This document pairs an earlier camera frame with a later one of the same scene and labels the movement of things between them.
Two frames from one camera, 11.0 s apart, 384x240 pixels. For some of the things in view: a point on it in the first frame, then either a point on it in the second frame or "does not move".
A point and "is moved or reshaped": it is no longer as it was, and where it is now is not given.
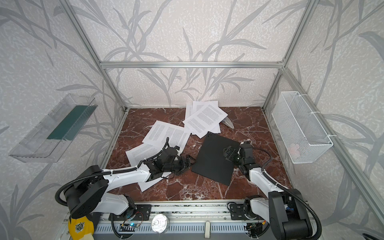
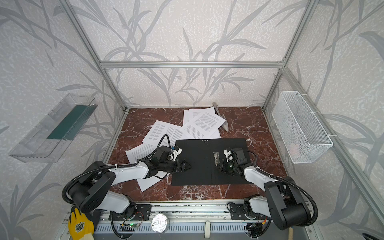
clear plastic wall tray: x=46 y=139 does not move
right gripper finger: x=229 y=151 → x=222 y=162
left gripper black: x=179 y=165 does not move
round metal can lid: x=160 y=223 does not move
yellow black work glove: x=81 y=229 does not move
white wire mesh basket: x=304 y=139 does not move
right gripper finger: x=232 y=158 → x=225 y=168
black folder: x=210 y=161 is moved or reshaped
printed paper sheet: x=137 y=154 does not move
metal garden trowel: x=227 y=121 → x=225 y=125
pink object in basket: x=294 y=150 does not move
